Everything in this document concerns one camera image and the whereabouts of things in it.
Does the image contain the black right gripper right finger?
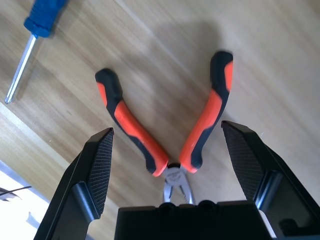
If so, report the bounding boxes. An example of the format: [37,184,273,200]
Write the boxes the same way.
[221,120,320,240]

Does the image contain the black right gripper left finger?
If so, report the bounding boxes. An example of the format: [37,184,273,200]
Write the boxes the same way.
[33,127,115,240]

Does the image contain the orange black needle-nose pliers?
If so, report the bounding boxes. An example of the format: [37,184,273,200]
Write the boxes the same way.
[94,51,235,206]

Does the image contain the blue handled screwdriver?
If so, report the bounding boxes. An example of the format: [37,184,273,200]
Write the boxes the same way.
[4,0,70,105]

